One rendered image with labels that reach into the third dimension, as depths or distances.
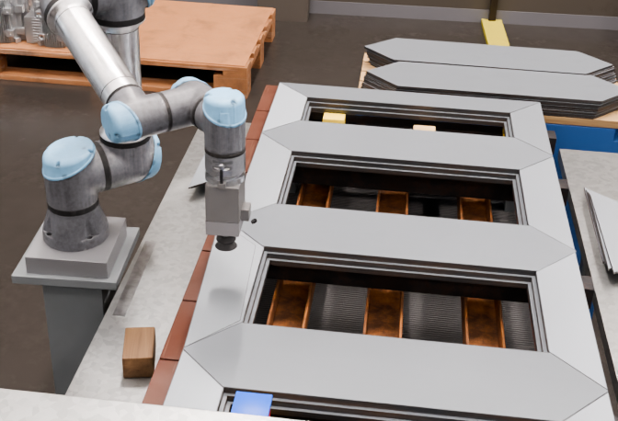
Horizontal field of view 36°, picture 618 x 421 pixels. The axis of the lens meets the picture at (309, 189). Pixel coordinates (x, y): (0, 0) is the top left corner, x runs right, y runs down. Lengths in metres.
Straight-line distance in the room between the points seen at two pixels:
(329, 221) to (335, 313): 0.31
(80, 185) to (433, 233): 0.78
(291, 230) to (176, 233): 0.41
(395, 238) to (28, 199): 2.20
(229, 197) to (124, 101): 0.25
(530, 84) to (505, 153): 0.49
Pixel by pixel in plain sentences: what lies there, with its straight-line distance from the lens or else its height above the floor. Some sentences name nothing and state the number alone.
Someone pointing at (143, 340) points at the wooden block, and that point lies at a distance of 1.97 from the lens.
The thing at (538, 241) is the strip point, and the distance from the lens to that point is 2.13.
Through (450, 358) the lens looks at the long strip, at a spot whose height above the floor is 0.85.
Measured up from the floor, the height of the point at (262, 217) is 0.85.
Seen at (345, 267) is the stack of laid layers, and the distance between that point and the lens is 2.01.
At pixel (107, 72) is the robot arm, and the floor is 1.25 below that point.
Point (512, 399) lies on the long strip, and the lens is 1.70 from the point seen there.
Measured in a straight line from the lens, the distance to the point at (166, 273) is 2.25.
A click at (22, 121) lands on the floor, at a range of 4.64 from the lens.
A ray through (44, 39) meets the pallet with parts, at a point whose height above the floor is 0.21.
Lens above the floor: 1.94
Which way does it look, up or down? 29 degrees down
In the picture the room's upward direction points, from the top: 2 degrees clockwise
